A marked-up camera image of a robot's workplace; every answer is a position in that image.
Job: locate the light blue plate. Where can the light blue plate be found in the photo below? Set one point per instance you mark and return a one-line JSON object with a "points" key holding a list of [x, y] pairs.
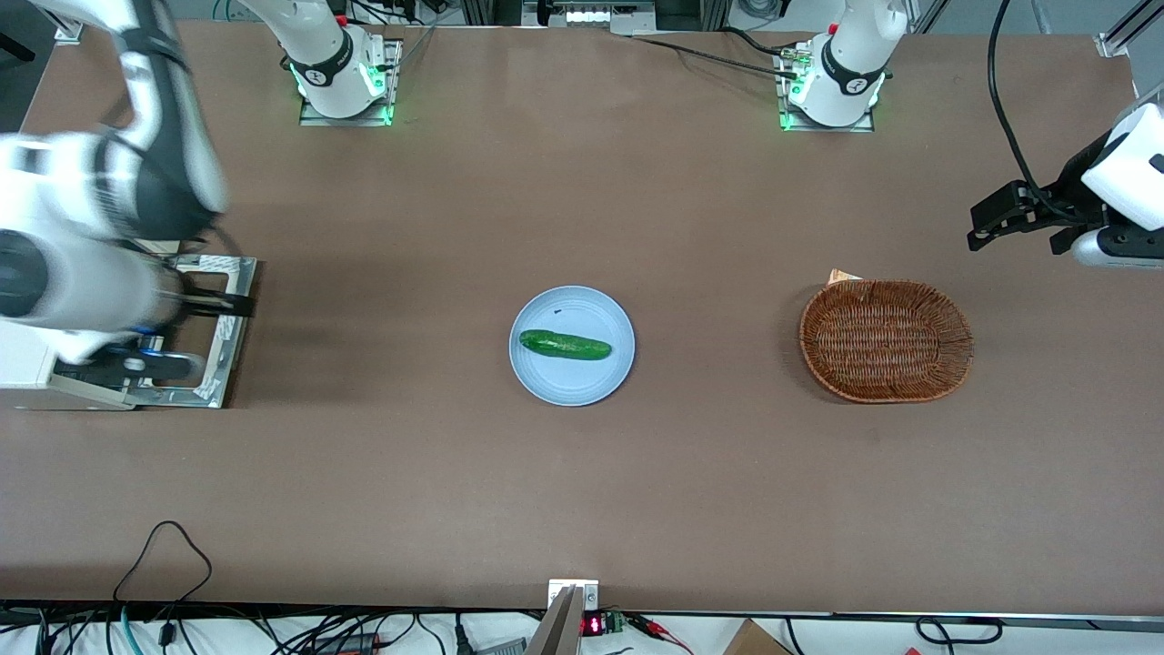
{"points": [[582, 382]]}

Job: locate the green cucumber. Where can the green cucumber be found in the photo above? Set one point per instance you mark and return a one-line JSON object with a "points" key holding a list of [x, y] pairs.
{"points": [[564, 345]]}

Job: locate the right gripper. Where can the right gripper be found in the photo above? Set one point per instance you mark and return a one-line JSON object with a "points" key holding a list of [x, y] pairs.
{"points": [[202, 301]]}

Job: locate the tan paper tag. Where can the tan paper tag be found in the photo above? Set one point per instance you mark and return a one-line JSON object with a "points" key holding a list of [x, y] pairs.
{"points": [[841, 276]]}

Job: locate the aluminium frame profile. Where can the aluminium frame profile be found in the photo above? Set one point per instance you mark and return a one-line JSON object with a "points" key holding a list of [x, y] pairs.
{"points": [[1123, 32]]}

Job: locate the red clip leads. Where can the red clip leads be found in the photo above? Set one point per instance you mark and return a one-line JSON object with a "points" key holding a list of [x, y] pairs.
{"points": [[659, 629]]}

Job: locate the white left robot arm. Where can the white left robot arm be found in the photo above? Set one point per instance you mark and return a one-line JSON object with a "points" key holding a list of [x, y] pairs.
{"points": [[846, 82]]}

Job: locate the brown wicker basket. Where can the brown wicker basket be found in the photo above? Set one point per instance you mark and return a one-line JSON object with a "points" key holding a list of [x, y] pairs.
{"points": [[887, 341]]}

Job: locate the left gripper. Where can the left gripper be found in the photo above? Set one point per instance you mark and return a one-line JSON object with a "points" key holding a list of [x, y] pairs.
{"points": [[1071, 188]]}

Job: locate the small silver corner bracket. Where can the small silver corner bracket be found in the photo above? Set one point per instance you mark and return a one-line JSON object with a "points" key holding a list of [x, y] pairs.
{"points": [[65, 35]]}

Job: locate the small metal mounting bracket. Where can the small metal mounting bracket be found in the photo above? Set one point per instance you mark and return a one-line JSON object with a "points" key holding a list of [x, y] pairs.
{"points": [[591, 596]]}

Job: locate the brown cardboard box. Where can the brown cardboard box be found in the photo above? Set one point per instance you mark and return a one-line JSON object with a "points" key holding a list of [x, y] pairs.
{"points": [[755, 641]]}

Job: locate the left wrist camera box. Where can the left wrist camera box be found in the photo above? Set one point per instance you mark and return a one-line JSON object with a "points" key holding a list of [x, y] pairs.
{"points": [[1118, 247]]}

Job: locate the grey aluminium bar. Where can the grey aluminium bar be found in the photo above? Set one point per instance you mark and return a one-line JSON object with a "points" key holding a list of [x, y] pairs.
{"points": [[556, 628]]}

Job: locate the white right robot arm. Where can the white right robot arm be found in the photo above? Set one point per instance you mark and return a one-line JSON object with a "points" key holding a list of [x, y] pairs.
{"points": [[318, 55]]}

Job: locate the white power strip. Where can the white power strip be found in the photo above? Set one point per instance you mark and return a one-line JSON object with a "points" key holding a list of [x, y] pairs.
{"points": [[587, 14]]}

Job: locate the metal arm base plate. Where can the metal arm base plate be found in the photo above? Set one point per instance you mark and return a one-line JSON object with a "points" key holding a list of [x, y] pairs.
{"points": [[393, 82], [784, 114]]}

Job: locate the black object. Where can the black object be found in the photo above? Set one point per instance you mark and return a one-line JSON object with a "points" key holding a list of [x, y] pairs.
{"points": [[14, 45]]}

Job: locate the red digit display module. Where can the red digit display module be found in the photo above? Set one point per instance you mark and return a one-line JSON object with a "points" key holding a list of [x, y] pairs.
{"points": [[593, 625]]}

